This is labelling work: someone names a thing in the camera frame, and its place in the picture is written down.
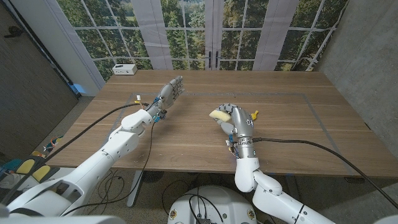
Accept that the black floor cable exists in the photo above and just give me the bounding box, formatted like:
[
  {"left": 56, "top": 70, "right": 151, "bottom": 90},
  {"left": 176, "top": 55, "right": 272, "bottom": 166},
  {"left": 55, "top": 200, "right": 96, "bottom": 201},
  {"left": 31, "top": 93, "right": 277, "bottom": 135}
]
[
  {"left": 95, "top": 169, "right": 126, "bottom": 215},
  {"left": 160, "top": 179, "right": 200, "bottom": 216}
]

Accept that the thin black hanging cable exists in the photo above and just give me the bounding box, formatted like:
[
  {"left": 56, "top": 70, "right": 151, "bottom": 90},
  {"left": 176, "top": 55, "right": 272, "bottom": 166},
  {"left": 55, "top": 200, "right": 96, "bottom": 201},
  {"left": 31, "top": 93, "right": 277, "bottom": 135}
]
[{"left": 62, "top": 120, "right": 156, "bottom": 216}]

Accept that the grey perforated wall panel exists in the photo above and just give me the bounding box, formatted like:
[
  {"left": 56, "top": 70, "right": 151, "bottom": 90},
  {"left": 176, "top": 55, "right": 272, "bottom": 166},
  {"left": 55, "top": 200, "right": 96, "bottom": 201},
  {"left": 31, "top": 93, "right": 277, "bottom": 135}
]
[{"left": 0, "top": 0, "right": 79, "bottom": 161}]

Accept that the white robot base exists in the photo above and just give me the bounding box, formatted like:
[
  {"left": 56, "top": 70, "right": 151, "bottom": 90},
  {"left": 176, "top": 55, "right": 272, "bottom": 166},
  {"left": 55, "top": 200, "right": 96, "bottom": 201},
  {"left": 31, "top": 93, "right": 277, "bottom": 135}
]
[{"left": 167, "top": 185, "right": 258, "bottom": 224}]

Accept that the printed window backdrop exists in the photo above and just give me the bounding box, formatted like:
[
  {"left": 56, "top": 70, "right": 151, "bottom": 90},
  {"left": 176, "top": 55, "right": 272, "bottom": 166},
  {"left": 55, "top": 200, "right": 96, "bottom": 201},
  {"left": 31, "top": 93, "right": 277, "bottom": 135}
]
[{"left": 55, "top": 0, "right": 349, "bottom": 82}]

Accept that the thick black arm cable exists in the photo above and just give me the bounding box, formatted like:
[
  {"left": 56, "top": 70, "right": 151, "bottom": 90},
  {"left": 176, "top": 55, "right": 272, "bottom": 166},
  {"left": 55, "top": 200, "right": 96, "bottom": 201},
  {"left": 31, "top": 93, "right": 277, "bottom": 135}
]
[
  {"left": 252, "top": 137, "right": 398, "bottom": 210},
  {"left": 0, "top": 102, "right": 150, "bottom": 206}
]

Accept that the white upright board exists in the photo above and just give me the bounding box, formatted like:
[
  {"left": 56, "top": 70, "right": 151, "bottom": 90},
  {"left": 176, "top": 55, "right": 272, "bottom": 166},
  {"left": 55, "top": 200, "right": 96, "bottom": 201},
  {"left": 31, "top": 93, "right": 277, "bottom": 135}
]
[{"left": 11, "top": 0, "right": 106, "bottom": 96}]

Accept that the white connector with yellow wires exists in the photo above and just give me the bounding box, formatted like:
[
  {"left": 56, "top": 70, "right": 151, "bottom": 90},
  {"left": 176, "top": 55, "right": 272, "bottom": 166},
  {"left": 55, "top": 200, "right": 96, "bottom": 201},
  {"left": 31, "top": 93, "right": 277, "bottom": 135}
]
[
  {"left": 226, "top": 139, "right": 239, "bottom": 158},
  {"left": 134, "top": 94, "right": 147, "bottom": 109}
]

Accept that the pale yellow sponge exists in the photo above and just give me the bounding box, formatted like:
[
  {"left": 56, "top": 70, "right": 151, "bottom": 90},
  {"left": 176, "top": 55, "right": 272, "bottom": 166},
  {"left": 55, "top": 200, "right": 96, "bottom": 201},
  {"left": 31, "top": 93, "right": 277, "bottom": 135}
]
[{"left": 208, "top": 109, "right": 233, "bottom": 123}]

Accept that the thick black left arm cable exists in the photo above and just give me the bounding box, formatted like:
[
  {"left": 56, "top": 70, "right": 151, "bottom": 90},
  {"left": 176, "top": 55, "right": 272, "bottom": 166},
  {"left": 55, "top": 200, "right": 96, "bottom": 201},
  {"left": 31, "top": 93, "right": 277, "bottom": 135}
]
[{"left": 0, "top": 102, "right": 150, "bottom": 206}]

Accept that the white power strip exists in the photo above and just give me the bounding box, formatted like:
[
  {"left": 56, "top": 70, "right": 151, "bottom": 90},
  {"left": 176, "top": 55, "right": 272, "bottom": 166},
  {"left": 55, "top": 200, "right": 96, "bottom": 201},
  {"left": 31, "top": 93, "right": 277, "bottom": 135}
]
[{"left": 112, "top": 63, "right": 138, "bottom": 76}]

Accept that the grey table leg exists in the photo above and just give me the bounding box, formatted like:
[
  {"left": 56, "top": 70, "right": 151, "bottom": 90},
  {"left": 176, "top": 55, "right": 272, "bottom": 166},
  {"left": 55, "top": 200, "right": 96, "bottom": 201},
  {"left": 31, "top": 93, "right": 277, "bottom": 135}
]
[{"left": 126, "top": 170, "right": 144, "bottom": 208}]

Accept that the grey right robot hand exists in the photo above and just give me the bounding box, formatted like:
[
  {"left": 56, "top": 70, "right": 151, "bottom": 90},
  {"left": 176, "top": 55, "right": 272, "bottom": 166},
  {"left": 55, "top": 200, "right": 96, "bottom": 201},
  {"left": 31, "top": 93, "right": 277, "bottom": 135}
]
[{"left": 214, "top": 103, "right": 254, "bottom": 138}]

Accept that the small blue floor object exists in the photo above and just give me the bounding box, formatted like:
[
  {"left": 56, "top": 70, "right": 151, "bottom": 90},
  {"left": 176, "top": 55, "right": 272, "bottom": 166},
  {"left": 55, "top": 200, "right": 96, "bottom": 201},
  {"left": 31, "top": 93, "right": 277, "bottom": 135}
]
[{"left": 68, "top": 83, "right": 87, "bottom": 95}]

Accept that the orange and blue floor object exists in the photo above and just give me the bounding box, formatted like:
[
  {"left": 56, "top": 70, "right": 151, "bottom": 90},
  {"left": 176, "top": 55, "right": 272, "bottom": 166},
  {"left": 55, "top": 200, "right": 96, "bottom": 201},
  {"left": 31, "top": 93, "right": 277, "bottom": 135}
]
[{"left": 43, "top": 135, "right": 65, "bottom": 153}]

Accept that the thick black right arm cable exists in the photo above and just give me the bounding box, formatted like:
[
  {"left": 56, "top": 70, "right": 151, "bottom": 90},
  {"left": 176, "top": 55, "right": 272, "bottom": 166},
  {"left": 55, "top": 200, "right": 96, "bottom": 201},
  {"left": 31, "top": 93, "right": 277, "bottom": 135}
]
[{"left": 252, "top": 137, "right": 398, "bottom": 210}]

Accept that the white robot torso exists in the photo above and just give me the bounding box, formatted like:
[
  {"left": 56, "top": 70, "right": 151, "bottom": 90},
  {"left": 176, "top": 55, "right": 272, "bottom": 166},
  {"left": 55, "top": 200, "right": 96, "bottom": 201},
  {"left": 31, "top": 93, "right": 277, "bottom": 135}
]
[{"left": 0, "top": 215, "right": 126, "bottom": 224}]

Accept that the yellow padded object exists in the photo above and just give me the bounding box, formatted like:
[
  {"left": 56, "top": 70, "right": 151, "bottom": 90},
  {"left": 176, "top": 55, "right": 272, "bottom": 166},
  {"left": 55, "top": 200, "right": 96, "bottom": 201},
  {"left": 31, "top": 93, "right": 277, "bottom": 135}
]
[
  {"left": 15, "top": 158, "right": 35, "bottom": 174},
  {"left": 32, "top": 164, "right": 51, "bottom": 183}
]

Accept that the grey tape strip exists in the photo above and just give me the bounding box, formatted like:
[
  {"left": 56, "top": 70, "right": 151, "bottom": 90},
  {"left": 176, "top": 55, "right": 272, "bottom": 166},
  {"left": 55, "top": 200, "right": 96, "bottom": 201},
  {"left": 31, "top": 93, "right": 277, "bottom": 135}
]
[
  {"left": 107, "top": 92, "right": 134, "bottom": 141},
  {"left": 303, "top": 95, "right": 355, "bottom": 175}
]

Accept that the black round floor object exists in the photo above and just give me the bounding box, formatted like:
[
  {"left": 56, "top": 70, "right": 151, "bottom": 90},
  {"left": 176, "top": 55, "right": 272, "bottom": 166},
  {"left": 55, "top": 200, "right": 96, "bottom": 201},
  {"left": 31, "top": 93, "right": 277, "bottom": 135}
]
[{"left": 141, "top": 170, "right": 165, "bottom": 184}]

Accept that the black wall-mounted handle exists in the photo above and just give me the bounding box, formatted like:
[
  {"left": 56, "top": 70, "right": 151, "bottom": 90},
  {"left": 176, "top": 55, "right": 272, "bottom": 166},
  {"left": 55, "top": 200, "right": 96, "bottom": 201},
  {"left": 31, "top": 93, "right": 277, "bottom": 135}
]
[{"left": 3, "top": 26, "right": 24, "bottom": 39}]

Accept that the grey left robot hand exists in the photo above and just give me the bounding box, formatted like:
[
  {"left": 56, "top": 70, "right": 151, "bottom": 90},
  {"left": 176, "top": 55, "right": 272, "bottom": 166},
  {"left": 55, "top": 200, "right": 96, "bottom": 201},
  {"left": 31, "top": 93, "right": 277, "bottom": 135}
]
[{"left": 158, "top": 75, "right": 185, "bottom": 111}]

